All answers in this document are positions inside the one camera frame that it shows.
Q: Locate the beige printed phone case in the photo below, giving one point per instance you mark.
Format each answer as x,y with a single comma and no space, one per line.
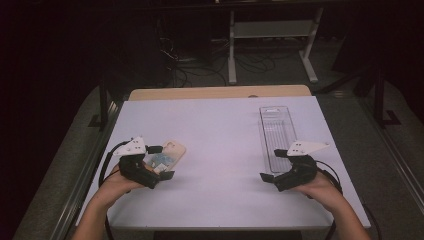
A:
175,151

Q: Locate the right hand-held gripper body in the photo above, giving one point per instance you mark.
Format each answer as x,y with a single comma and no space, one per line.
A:
300,170

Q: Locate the person's left hand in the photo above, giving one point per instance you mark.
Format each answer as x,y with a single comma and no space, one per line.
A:
115,185

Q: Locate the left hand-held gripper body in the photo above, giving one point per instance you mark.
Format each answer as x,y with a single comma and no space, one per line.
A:
135,166

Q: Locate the white metal desk frame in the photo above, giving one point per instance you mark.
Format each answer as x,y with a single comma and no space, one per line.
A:
271,29

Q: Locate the person's right hand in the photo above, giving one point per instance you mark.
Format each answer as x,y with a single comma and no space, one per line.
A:
325,191

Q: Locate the clear plastic tray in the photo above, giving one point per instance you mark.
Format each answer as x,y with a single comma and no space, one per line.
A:
276,128

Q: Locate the light wooden table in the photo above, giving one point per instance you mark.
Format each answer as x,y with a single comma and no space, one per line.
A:
216,92

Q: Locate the metal floor rail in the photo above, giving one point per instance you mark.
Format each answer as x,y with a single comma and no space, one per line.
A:
400,163
83,180

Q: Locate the black metal stand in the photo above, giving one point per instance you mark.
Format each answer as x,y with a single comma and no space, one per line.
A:
104,103
380,100

